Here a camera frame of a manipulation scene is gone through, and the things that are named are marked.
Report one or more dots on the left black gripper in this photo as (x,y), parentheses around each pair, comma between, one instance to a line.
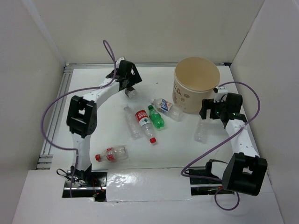
(135,78)

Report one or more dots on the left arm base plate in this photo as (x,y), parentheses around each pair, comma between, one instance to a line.
(94,188)

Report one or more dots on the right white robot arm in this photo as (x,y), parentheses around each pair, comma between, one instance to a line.
(245,171)

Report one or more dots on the green plastic bottle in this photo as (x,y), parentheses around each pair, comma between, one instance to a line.
(155,117)

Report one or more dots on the red label water bottle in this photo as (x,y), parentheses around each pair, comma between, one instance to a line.
(145,124)

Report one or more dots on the red cola bottle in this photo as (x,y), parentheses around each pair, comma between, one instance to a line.
(112,154)

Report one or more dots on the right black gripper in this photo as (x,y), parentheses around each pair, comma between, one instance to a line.
(209,104)

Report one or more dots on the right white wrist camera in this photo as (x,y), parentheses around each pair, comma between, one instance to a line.
(220,92)

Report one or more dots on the clear bottle white cap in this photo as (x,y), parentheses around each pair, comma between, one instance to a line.
(132,123)

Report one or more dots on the beige paper bucket bin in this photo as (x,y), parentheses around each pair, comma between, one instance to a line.
(194,80)

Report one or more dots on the black cap dark bottle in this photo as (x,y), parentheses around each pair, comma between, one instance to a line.
(131,92)

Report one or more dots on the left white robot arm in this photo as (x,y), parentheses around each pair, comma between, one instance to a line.
(82,115)

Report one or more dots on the white taped cover sheet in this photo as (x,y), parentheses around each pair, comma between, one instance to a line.
(147,185)

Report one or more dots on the blue white label bottle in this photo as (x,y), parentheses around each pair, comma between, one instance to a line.
(168,109)

